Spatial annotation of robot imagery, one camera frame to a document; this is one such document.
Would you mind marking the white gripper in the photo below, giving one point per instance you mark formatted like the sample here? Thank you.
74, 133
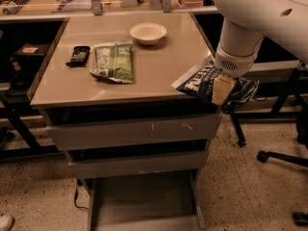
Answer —
236, 64

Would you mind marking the blue chip bag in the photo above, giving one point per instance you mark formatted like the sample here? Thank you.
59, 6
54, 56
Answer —
199, 82

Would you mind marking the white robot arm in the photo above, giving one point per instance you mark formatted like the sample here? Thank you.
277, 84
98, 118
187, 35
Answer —
246, 23

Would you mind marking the top grey drawer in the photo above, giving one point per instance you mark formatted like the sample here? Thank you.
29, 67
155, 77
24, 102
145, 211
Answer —
134, 131

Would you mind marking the middle grey drawer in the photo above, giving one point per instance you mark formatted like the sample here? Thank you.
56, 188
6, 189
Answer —
138, 165

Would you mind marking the green chip bag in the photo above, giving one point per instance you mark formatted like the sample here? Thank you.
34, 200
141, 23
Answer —
113, 62

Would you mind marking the grey drawer cabinet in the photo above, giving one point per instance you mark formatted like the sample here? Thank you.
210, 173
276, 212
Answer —
70, 95

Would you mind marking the bottom open grey drawer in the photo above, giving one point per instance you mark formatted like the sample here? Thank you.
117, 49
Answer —
146, 202

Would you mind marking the black office chair base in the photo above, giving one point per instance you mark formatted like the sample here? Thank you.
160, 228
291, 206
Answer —
263, 156

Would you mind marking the black snack bar packet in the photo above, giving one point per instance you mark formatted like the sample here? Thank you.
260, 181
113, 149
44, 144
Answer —
79, 56

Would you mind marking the black caster wheel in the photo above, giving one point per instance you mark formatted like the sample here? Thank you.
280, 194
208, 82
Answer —
300, 219

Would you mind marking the black box under desk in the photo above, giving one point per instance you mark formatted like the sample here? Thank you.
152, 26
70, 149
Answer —
32, 55

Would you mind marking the white shoe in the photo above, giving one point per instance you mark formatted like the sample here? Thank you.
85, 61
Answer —
6, 223

